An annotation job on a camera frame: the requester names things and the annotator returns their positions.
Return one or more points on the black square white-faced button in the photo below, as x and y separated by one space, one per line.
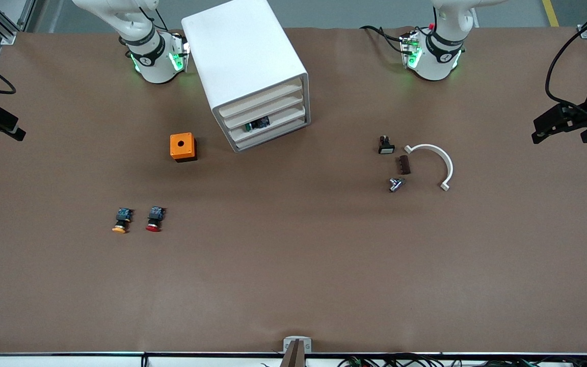
386 147

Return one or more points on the orange button enclosure box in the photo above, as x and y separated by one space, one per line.
181 145

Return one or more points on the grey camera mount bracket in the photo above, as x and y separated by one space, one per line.
297 342

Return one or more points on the white drawer cabinet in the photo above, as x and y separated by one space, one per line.
242 51

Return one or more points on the red push button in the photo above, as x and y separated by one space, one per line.
155 219

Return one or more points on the yellow push button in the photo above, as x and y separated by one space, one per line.
121 221

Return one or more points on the silver key switch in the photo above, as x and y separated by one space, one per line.
396 184

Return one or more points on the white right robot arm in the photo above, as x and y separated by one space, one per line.
153 61

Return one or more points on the green push button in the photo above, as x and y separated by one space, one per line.
257 124

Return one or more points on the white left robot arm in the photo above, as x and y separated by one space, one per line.
436 58

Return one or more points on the white curved bracket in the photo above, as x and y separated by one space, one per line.
444 158

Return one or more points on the brown terminal block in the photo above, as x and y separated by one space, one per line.
404 165

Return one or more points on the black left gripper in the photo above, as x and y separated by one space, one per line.
585 111

